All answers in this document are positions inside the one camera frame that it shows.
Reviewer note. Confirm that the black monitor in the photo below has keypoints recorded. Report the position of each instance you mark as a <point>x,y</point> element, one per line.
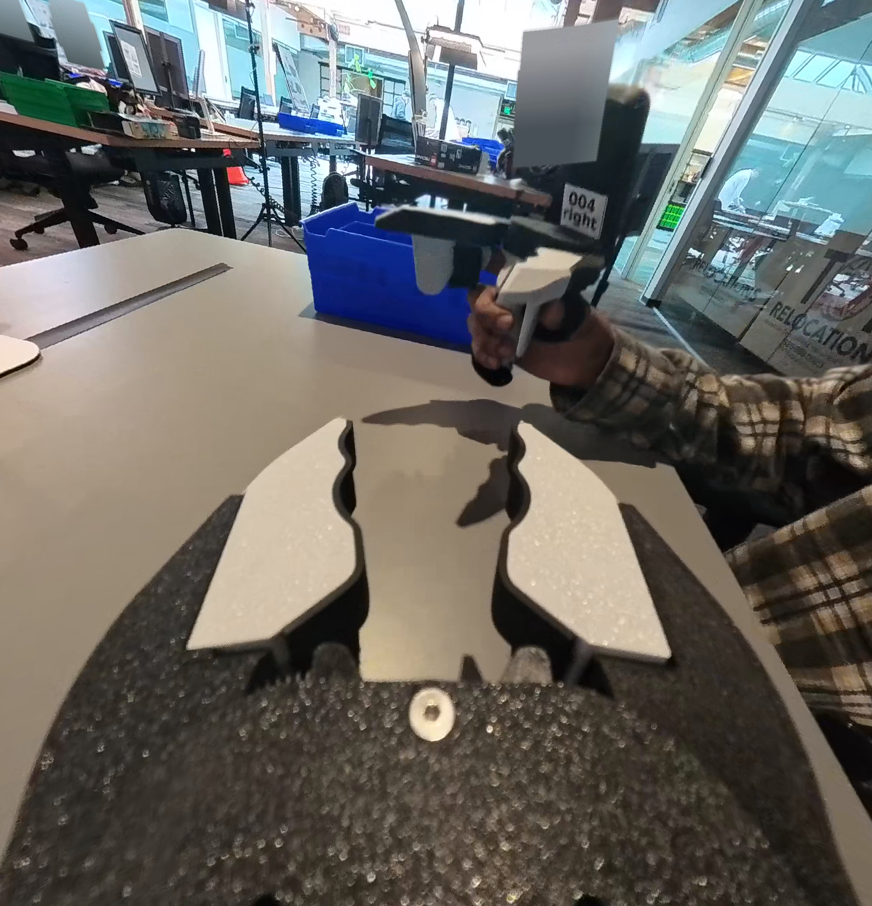
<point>170,71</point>
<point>135,56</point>
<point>369,120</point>

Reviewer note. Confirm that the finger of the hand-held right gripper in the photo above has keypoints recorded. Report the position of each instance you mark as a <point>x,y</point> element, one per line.
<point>422,211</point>
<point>464,225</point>

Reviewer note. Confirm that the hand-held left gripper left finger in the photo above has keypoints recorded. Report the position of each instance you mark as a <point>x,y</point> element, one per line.
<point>280,552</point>

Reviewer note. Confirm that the green plastic bins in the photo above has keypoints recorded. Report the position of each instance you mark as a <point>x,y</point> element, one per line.
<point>47,99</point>

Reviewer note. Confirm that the wooden desk with black legs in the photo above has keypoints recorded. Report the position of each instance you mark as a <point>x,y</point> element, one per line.
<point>301,141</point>
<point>160,141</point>
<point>436,177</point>

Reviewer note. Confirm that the blue plastic bin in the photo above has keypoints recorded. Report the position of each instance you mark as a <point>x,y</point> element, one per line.
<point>365,283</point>

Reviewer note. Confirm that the black tripod light stand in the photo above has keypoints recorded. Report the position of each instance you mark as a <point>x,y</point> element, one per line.
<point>266,177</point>

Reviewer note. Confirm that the person's right forearm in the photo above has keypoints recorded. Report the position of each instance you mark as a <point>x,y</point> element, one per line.
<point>691,403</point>

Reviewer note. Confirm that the black backpack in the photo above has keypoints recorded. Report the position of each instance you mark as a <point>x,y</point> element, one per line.
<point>335,192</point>

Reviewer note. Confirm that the orange traffic cone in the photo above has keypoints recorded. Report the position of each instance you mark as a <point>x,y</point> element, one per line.
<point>238,177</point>

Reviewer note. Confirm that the blue bins on desk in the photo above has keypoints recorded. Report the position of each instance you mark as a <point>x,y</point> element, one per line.
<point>312,124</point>

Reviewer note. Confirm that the black office chair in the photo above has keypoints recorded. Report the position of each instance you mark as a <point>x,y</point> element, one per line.
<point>75,177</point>

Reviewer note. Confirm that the person's right hand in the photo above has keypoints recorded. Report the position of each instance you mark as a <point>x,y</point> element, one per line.
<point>570,354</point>

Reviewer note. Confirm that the person's plaid shirt torso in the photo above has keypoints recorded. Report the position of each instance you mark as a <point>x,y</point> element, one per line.
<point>818,601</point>

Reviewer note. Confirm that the black printed box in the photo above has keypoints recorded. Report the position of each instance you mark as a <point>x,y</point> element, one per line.
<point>446,152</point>

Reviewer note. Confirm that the white base board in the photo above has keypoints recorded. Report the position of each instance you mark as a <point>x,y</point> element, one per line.
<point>4,357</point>

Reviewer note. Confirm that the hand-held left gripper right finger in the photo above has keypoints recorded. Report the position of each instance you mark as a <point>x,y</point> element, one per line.
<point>577,559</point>

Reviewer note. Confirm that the black overhead light panel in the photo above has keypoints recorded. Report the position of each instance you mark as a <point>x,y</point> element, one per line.
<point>450,46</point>

